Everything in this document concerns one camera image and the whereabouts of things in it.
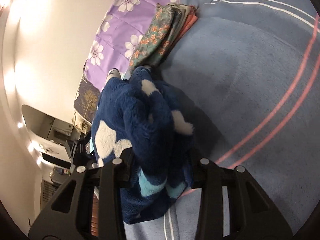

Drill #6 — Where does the navy fleece star garment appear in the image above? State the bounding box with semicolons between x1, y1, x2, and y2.
91;67;194;224

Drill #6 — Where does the floral folded clothes stack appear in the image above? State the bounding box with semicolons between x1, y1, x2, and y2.
129;3;198;73

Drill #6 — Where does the white cabinet with mirror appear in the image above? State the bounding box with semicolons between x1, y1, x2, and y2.
21;105;73;167

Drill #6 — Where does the beige crumpled cloth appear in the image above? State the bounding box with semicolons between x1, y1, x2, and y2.
72;112;92;134

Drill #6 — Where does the dark tree print pillow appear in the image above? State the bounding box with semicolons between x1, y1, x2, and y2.
73;75;100;123

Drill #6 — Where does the blue plaid love bedsheet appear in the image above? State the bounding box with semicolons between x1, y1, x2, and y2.
123;0;320;240

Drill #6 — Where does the purple floral pillow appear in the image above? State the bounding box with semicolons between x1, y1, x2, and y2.
84;0;180;90

